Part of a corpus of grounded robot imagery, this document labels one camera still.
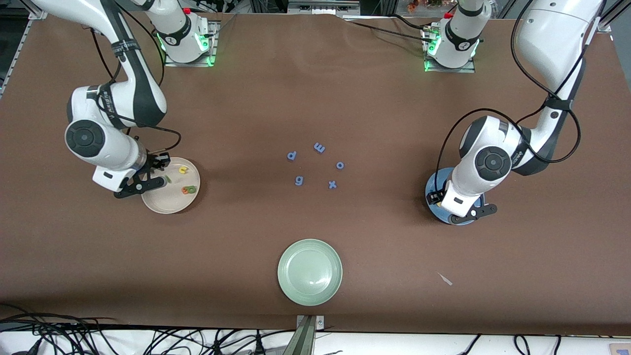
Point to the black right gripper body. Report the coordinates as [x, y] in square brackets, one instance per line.
[157, 162]

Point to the green foam letter p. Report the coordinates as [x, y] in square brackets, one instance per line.
[192, 189]

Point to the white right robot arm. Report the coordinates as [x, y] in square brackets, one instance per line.
[116, 150]

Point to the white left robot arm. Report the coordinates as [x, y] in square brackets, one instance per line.
[557, 34]

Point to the blue plate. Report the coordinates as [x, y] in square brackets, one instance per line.
[433, 182]

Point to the beige plate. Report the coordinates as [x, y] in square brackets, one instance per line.
[172, 199]

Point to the small white paper scrap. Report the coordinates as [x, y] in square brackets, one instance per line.
[446, 280]

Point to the blue foam letter m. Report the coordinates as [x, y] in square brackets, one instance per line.
[319, 148]

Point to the pale green plate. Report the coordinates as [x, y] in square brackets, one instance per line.
[309, 272]

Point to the brown table cover mat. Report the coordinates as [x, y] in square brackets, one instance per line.
[315, 98]

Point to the orange decoration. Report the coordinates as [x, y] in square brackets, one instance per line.
[413, 5]

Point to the beige box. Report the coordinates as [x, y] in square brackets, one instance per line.
[621, 350]

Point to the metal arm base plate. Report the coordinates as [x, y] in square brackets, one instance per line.
[172, 63]
[458, 70]

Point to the metal table edge bracket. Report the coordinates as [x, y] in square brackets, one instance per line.
[305, 340]

